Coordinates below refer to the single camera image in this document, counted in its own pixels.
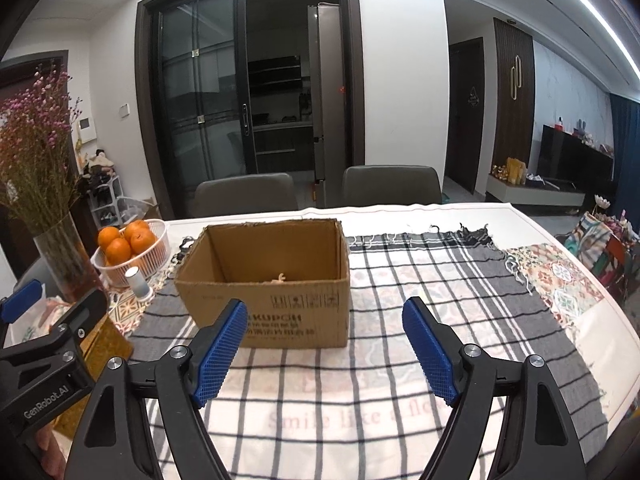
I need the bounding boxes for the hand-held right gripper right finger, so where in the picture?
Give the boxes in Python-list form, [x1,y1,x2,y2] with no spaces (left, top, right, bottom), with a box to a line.
[401,296,586,480]

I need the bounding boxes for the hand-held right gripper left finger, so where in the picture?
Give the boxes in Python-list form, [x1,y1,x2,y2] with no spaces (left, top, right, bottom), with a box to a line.
[65,298,249,480]

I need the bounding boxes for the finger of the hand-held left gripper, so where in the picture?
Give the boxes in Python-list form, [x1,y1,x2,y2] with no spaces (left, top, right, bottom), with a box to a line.
[0,287,110,362]
[0,280,44,327]

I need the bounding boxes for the brown cardboard box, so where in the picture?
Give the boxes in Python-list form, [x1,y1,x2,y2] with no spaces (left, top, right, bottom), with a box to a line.
[173,217,351,350]

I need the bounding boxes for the white plastic bag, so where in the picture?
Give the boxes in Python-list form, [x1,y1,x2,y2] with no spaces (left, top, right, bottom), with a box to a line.
[7,295,76,348]

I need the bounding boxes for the woven tissue box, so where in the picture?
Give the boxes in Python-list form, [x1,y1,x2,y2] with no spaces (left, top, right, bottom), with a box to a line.
[54,317,136,441]

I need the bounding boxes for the glass vase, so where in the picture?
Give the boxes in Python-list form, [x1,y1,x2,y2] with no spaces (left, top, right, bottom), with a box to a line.
[32,212,108,304]

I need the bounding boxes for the small white cylinder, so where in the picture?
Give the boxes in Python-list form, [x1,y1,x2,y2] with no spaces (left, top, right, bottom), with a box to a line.
[125,267,151,303]

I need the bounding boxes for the white plastic basket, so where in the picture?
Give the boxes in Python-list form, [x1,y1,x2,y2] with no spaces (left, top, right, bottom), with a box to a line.
[91,219,172,288]

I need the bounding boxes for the plaid tablecloth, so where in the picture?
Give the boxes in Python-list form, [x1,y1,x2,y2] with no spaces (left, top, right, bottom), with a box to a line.
[120,227,608,480]

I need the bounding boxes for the cluttered shoe rack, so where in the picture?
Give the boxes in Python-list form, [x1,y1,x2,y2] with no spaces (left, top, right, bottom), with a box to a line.
[80,149,124,228]

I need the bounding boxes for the dried pink flowers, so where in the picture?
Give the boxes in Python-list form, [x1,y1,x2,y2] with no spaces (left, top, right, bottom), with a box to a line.
[0,64,84,237]

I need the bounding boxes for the grey dining chair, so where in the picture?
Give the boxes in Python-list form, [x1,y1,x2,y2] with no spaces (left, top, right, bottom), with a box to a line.
[194,173,300,219]
[341,165,443,208]

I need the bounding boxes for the white television stand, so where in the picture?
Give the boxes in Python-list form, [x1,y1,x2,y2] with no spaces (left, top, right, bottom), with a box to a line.
[486,172,587,209]

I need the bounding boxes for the colourful patterned chair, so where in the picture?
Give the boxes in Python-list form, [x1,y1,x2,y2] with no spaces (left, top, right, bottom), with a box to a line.
[567,211,640,303]

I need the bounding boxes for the sliding glass door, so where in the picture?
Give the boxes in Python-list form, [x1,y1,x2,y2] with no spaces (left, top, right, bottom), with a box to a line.
[137,0,359,221]

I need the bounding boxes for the black television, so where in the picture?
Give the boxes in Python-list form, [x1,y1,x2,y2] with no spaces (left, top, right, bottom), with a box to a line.
[537,125,615,193]

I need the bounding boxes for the plain dark door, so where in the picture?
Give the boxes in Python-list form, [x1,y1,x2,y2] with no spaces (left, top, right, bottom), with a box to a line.
[445,37,485,196]

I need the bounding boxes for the silver refrigerator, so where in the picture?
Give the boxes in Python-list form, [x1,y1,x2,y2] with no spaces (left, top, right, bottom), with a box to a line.
[306,4,342,209]

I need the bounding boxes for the blue curtain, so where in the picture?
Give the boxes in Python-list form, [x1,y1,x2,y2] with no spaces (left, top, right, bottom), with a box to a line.
[607,92,640,223]

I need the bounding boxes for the dark door with gold handles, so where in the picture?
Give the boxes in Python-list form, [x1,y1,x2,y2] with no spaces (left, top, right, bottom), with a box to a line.
[492,17,535,177]

